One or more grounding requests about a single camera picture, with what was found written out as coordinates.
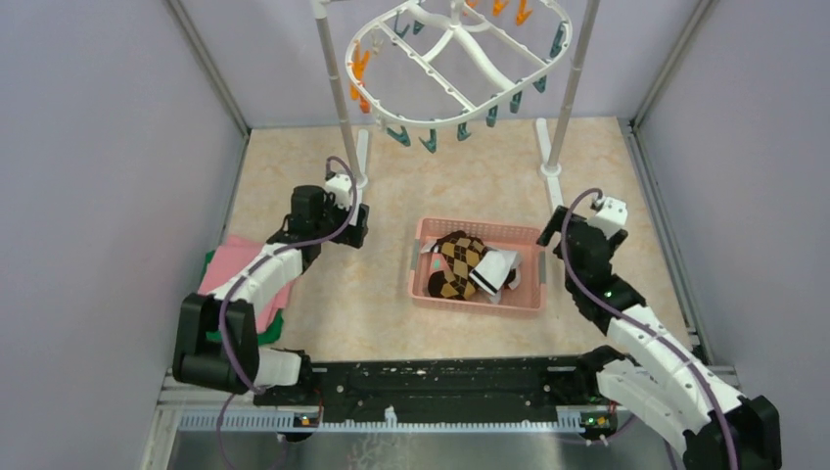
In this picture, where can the pink plastic basket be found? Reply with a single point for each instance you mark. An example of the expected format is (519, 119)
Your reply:
(527, 300)

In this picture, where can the brown argyle sock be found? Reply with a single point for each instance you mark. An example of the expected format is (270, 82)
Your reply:
(462, 253)

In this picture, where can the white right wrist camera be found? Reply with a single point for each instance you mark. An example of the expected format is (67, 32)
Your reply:
(610, 215)

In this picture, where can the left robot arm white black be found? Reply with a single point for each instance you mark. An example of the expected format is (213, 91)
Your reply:
(216, 341)

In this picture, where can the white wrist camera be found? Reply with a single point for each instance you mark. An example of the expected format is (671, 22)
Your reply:
(340, 186)
(610, 215)

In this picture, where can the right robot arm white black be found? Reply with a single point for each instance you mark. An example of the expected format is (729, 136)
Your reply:
(709, 423)

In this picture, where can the white oval clip hanger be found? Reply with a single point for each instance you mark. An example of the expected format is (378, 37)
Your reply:
(436, 64)

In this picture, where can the white drying rack stand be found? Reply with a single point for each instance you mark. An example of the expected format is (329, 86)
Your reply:
(557, 130)

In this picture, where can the pink dotted sock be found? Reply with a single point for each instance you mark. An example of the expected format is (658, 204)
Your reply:
(436, 269)

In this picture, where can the white black striped sock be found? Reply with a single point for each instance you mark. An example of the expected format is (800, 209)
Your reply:
(498, 270)
(430, 248)

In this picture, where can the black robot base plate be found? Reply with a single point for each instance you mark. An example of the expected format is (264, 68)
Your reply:
(506, 394)

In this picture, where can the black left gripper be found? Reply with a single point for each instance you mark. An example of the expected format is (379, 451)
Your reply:
(353, 234)

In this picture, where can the white black striped sock front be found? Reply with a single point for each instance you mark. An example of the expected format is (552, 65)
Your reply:
(430, 248)

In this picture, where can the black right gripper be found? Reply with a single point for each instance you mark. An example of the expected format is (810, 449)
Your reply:
(552, 226)

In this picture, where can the green folded cloth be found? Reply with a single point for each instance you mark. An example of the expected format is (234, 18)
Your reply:
(272, 331)

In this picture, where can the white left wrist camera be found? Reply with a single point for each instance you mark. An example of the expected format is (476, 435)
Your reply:
(340, 186)

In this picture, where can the pink folded cloth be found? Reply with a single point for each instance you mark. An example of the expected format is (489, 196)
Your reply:
(240, 266)

